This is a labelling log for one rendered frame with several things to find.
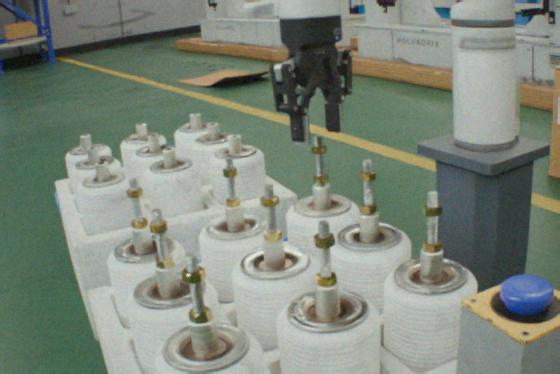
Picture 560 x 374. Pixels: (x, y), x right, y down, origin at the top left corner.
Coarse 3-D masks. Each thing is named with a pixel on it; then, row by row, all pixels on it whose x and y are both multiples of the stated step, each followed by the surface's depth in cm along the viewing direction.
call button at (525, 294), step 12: (516, 276) 42; (528, 276) 42; (504, 288) 41; (516, 288) 41; (528, 288) 41; (540, 288) 40; (552, 288) 40; (504, 300) 41; (516, 300) 40; (528, 300) 39; (540, 300) 39; (516, 312) 40; (528, 312) 40; (540, 312) 40
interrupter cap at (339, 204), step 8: (304, 200) 83; (312, 200) 82; (336, 200) 82; (344, 200) 82; (296, 208) 80; (304, 208) 80; (312, 208) 80; (336, 208) 79; (344, 208) 79; (304, 216) 78; (312, 216) 77; (320, 216) 77; (328, 216) 77
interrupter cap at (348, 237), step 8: (352, 224) 73; (384, 224) 73; (344, 232) 72; (352, 232) 72; (384, 232) 71; (392, 232) 70; (400, 232) 70; (344, 240) 70; (352, 240) 70; (360, 240) 70; (384, 240) 69; (392, 240) 68; (400, 240) 68; (344, 248) 68; (352, 248) 68; (360, 248) 67; (368, 248) 67; (376, 248) 67; (384, 248) 67
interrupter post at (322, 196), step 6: (324, 186) 79; (318, 192) 79; (324, 192) 79; (330, 192) 80; (318, 198) 79; (324, 198) 79; (330, 198) 80; (318, 204) 80; (324, 204) 79; (330, 204) 80
